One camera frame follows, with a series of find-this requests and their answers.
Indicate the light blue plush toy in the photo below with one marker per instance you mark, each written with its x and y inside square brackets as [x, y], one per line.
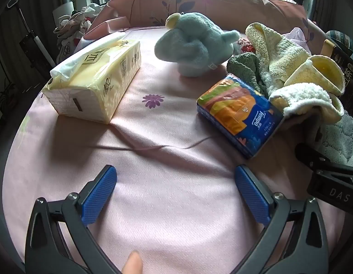
[190, 45]

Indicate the pink floral pillow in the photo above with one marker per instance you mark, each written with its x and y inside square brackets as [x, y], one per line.
[210, 2]

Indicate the green knitted cloth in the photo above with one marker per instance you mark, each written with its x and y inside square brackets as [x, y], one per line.
[245, 65]

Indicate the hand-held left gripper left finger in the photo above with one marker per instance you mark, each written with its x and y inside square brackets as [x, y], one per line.
[99, 194]

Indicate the red and white sock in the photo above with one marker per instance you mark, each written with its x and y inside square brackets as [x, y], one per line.
[246, 47]

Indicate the black and gold tin box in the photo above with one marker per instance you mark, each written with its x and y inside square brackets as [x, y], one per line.
[345, 62]

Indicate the pale yellow waffle towel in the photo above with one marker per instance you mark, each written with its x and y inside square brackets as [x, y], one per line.
[279, 51]

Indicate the blue and orange tissue packet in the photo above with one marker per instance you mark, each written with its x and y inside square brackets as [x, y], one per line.
[239, 114]

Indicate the large yellow tissue pack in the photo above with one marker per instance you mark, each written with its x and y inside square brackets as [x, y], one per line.
[102, 82]

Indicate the white cylinder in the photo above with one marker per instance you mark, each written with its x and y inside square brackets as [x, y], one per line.
[63, 10]

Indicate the white fluffy yellow-lined cloth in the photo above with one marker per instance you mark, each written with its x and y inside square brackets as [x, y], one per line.
[302, 97]

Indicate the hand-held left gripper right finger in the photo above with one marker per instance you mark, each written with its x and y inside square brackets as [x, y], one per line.
[250, 194]

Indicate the pile of clothes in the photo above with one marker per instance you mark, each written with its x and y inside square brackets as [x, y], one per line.
[76, 22]

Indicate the patterned cushion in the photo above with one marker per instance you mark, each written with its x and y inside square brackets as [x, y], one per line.
[340, 37]

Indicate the pale grey embossed cloth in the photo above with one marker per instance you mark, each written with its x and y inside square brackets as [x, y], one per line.
[339, 137]

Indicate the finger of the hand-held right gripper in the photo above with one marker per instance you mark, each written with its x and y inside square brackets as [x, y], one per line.
[313, 155]

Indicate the person's left hand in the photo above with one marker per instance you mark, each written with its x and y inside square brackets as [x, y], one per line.
[132, 264]

